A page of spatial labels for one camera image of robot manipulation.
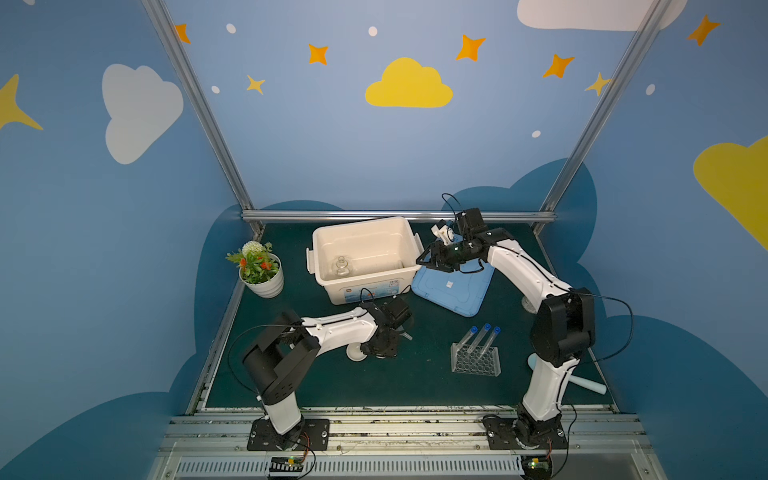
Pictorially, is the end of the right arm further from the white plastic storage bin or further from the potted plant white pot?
the potted plant white pot

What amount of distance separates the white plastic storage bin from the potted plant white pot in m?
0.12

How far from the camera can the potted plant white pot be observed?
0.90 metres

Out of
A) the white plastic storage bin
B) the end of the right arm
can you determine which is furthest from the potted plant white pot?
the end of the right arm

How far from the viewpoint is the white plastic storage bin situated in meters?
0.90
